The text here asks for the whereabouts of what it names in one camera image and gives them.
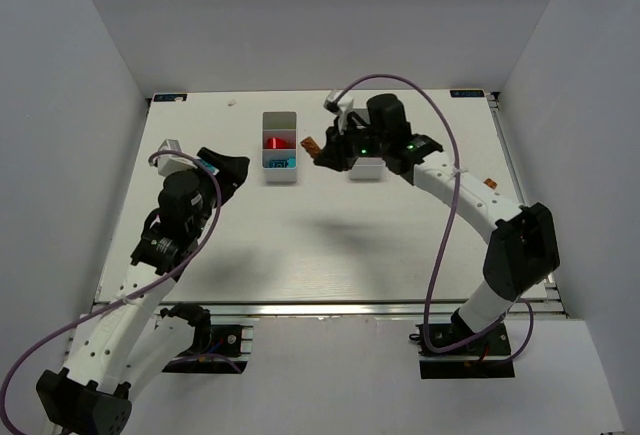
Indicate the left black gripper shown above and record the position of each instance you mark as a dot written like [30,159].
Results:
[216,171]

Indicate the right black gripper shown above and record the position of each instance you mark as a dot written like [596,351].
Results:
[338,145]

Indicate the brown lego plate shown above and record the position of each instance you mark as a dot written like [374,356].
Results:
[311,147]

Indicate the teal printed lego piece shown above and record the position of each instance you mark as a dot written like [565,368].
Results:
[278,164]

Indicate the red round lego piece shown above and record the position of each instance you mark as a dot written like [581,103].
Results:
[276,143]

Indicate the orange lego plate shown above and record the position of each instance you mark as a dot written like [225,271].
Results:
[491,184]

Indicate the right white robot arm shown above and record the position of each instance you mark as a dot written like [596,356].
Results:
[521,240]

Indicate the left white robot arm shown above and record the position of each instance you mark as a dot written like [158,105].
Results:
[134,338]

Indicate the right white divided container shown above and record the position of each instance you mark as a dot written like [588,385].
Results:
[367,169]

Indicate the white divided container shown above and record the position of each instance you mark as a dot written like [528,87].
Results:
[367,169]
[281,124]

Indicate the left white divided container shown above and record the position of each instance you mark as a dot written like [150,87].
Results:
[281,124]

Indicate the left blue table label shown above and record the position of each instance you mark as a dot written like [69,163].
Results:
[169,98]

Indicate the blue table label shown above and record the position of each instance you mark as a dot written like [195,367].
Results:
[467,93]
[169,98]

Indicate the right blue table label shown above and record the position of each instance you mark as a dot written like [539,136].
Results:
[467,93]

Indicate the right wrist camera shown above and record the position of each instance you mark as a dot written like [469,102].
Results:
[341,105]

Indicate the aluminium rail frame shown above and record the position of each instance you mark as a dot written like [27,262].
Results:
[540,307]

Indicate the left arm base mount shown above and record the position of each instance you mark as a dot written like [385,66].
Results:
[217,347]

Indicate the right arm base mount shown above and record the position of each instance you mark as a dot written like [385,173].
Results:
[485,358]

